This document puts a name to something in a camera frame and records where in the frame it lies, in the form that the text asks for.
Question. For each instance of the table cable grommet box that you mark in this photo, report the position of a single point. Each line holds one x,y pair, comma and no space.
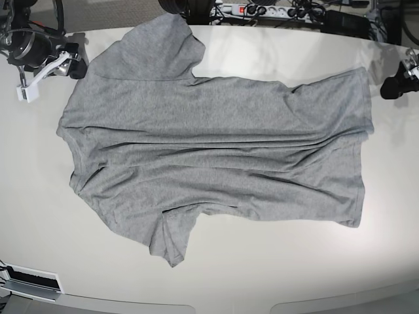
31,283

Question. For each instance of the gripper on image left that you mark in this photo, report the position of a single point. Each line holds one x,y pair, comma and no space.
31,51

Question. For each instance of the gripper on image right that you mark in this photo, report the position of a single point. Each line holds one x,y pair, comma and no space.
404,81

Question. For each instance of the black power adapter box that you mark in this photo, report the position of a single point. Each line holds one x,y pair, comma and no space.
340,23

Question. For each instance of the white power strip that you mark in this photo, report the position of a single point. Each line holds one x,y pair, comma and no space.
245,12

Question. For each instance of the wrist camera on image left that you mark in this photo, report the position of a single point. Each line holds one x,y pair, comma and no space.
29,93

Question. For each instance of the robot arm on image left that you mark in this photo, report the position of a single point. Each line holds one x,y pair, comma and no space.
15,16

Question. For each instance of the grey t-shirt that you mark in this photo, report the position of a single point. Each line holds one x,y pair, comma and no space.
154,146

